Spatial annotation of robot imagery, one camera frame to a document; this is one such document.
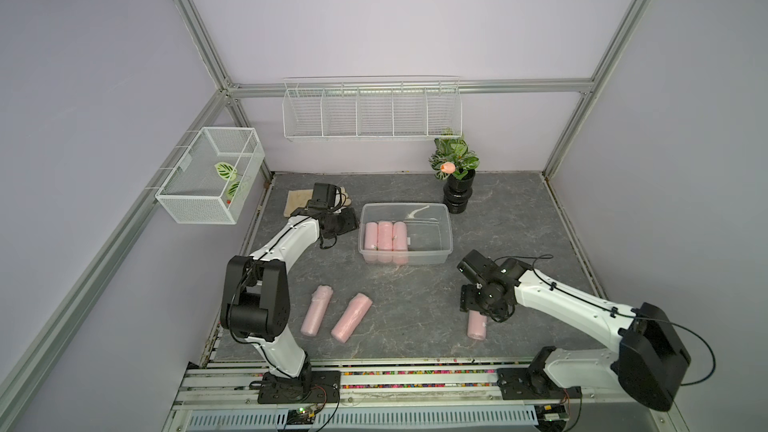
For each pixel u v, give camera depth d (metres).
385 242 0.96
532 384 0.67
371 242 0.97
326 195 0.74
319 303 0.85
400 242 0.96
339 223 0.83
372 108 0.99
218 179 0.81
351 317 0.81
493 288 0.59
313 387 0.73
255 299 0.47
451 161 0.89
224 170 0.79
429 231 1.04
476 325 0.81
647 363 0.40
